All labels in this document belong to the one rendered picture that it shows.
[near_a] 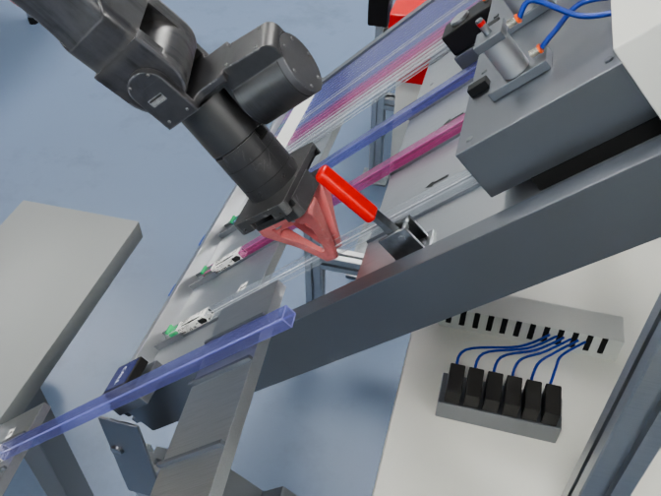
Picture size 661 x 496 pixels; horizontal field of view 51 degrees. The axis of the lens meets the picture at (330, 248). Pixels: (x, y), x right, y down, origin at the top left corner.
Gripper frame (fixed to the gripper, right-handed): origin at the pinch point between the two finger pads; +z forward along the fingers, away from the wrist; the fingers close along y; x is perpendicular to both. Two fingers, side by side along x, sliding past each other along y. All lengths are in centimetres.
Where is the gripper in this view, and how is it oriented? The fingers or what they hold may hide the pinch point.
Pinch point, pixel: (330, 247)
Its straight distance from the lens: 69.9
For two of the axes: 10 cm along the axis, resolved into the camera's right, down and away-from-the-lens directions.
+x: -7.6, 3.1, 5.7
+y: 2.6, -6.5, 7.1
